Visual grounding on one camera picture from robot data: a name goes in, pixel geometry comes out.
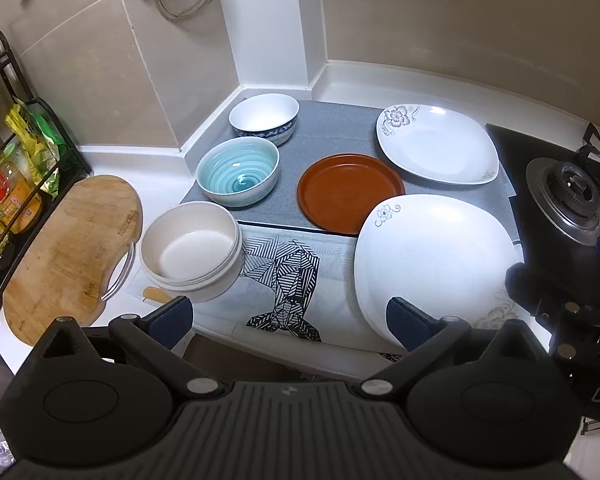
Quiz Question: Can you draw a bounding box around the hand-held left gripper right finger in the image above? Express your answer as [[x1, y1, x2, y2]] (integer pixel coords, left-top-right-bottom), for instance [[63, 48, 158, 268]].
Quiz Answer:
[[359, 297, 552, 400]]

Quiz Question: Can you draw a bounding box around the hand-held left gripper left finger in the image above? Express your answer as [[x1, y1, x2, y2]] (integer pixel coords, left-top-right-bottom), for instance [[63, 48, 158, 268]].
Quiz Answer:
[[27, 296, 222, 402]]

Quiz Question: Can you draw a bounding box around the cream round bowl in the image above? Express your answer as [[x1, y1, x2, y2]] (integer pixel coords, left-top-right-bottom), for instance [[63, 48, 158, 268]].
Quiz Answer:
[[139, 201, 244, 304]]

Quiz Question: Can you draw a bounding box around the teal swirl bowl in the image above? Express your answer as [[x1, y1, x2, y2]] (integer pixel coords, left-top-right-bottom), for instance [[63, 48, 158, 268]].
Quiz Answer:
[[196, 136, 281, 208]]

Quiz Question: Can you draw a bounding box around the white bowl with blue pattern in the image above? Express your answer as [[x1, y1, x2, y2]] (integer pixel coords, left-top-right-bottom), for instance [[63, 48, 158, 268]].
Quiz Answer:
[[228, 93, 300, 147]]

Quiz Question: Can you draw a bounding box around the small wooden spatula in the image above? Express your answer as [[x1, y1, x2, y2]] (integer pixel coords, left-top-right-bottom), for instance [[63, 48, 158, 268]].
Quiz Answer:
[[141, 285, 176, 306]]

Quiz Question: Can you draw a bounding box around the metal gas burner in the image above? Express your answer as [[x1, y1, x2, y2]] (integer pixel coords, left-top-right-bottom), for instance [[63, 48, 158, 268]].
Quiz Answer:
[[525, 158, 600, 247]]

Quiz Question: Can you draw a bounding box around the large white floral square plate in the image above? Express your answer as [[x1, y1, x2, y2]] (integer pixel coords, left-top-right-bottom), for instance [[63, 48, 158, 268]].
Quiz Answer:
[[353, 194, 523, 351]]

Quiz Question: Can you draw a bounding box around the black pan support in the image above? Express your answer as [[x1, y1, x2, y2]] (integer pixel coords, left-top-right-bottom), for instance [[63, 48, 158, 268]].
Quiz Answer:
[[577, 122, 600, 181]]

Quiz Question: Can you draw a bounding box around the white geometric print cloth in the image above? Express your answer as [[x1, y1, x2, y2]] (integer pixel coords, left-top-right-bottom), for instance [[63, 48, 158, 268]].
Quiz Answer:
[[125, 222, 411, 363]]

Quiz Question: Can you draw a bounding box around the wooden cutting board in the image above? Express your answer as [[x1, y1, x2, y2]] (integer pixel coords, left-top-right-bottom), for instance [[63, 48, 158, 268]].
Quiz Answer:
[[3, 174, 144, 347]]

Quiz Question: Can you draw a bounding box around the brown round plate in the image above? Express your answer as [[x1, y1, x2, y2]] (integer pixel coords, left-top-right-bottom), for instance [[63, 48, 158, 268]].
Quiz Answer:
[[297, 154, 406, 235]]

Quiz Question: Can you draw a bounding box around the small white floral square plate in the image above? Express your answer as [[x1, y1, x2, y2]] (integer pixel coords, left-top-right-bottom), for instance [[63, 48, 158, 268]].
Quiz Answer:
[[376, 104, 500, 185]]

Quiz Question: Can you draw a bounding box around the yellow oil bottle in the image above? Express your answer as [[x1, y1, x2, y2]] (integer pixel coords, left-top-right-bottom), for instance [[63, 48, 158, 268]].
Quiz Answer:
[[0, 180, 44, 233]]

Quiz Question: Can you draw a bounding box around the grey mat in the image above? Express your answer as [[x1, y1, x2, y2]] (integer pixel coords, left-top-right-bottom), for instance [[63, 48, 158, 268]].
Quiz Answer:
[[179, 99, 521, 241]]

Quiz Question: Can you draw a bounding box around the green snack packet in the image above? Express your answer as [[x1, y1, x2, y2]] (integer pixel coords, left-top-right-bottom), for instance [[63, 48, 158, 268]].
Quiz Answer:
[[29, 110, 66, 198]]

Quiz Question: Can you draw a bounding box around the yellow snack packet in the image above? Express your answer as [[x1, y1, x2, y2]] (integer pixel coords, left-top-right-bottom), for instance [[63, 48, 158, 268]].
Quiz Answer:
[[4, 103, 48, 181]]

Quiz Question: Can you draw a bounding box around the black wire rack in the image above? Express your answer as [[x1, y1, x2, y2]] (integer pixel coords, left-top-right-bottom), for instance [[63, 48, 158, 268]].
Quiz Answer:
[[0, 29, 94, 327]]

